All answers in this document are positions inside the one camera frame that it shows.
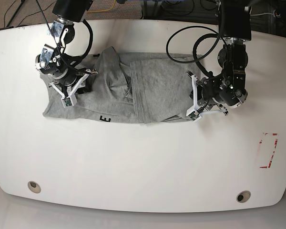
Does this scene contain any left table cable grommet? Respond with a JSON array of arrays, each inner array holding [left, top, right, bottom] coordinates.
[[28, 181, 41, 194]]

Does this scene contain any right table cable grommet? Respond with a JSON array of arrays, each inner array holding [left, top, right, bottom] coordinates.
[[236, 190, 251, 203]]

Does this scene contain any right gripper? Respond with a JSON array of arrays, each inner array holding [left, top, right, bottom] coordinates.
[[48, 68, 98, 95]]

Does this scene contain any yellow cable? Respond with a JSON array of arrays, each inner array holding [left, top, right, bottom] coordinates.
[[88, 0, 117, 14]]

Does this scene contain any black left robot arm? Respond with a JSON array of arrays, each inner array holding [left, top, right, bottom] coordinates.
[[186, 0, 252, 121]]

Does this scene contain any red tape marking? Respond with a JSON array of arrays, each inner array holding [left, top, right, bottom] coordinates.
[[256, 133, 278, 169]]

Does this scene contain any grey t-shirt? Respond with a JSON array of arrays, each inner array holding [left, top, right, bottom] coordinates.
[[43, 47, 201, 124]]

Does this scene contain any table cable grommet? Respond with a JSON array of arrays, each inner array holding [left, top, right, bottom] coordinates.
[[28, 181, 41, 194], [236, 190, 251, 203]]

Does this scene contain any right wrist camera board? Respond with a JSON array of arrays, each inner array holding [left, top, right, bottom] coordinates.
[[61, 95, 77, 108]]

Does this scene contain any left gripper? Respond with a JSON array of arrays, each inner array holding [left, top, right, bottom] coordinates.
[[186, 71, 229, 117]]

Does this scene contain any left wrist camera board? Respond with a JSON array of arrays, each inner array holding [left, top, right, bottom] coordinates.
[[186, 108, 202, 122]]

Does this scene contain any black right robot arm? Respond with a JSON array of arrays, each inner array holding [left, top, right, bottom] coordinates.
[[36, 0, 93, 97]]

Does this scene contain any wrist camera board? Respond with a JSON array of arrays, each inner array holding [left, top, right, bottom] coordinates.
[[61, 95, 77, 108], [186, 108, 202, 122]]

